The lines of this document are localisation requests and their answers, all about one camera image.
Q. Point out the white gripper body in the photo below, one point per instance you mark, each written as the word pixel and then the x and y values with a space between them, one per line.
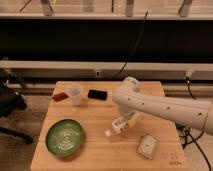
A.
pixel 122 123

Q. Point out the white plastic bottle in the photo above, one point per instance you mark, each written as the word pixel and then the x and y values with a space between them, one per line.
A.
pixel 111 132

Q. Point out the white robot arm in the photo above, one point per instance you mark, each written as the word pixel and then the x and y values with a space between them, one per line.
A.
pixel 196 114

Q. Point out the green ceramic bowl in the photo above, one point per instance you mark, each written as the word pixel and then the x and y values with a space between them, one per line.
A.
pixel 64 138

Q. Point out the white rectangular sponge box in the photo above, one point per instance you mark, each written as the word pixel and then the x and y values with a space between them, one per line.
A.
pixel 147 146

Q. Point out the black rectangular phone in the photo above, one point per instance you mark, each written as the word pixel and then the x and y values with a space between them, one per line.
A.
pixel 96 94

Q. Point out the translucent plastic cup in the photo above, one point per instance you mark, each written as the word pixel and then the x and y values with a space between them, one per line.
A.
pixel 74 92

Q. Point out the small brown red block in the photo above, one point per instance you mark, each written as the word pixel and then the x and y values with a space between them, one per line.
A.
pixel 60 96

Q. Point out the black office chair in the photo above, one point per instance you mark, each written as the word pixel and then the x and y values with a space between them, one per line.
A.
pixel 11 100

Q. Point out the wall power outlet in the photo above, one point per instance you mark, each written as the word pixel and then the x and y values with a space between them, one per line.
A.
pixel 98 74

